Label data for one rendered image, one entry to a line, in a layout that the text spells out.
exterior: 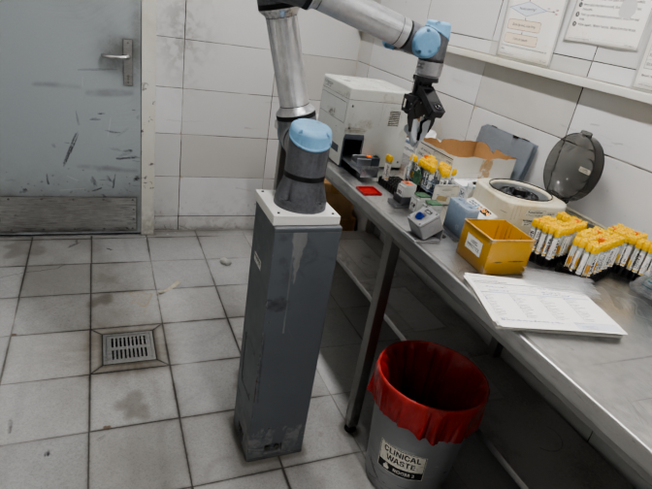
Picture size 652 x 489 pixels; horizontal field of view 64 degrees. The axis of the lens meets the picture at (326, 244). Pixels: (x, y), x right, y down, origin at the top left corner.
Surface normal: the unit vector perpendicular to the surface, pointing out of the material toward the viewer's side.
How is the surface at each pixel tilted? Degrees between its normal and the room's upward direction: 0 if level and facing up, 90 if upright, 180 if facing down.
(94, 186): 90
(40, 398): 0
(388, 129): 90
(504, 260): 90
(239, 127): 90
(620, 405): 0
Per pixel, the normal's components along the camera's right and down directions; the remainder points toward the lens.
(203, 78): 0.36, 0.45
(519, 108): -0.92, 0.03
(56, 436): 0.15, -0.89
